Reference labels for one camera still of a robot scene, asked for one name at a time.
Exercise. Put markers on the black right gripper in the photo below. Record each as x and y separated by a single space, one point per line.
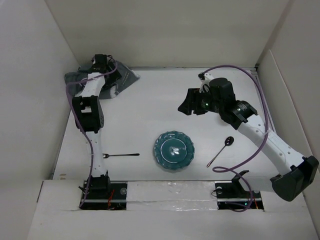
191 102

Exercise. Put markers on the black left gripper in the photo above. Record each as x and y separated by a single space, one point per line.
115 76

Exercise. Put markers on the grey striped cloth placemat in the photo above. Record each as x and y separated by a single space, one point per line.
128 78

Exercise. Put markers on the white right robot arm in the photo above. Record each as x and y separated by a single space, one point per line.
295 171

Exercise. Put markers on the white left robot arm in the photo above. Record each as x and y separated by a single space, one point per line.
89 118

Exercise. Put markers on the teal ceramic plate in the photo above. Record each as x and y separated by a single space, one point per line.
174 150

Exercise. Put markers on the dark metal spoon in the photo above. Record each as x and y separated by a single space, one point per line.
228 142

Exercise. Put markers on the silver metal fork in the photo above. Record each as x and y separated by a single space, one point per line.
105 155

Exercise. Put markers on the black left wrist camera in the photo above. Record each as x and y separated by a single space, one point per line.
102 63

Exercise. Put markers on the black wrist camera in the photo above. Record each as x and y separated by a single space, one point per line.
219 88
102 63

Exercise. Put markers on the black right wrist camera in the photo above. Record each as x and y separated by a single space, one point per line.
219 88

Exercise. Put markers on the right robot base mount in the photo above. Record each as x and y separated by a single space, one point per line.
231 195

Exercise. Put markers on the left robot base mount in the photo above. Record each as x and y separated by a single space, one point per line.
100 193

